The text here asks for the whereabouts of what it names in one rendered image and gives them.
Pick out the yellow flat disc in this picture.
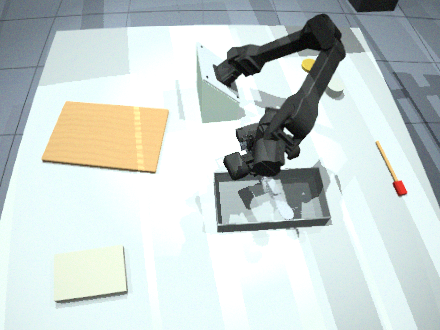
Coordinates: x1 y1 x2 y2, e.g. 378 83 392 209
301 59 315 73

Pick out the light wooden board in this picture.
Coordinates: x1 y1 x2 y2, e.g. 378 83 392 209
41 101 169 174

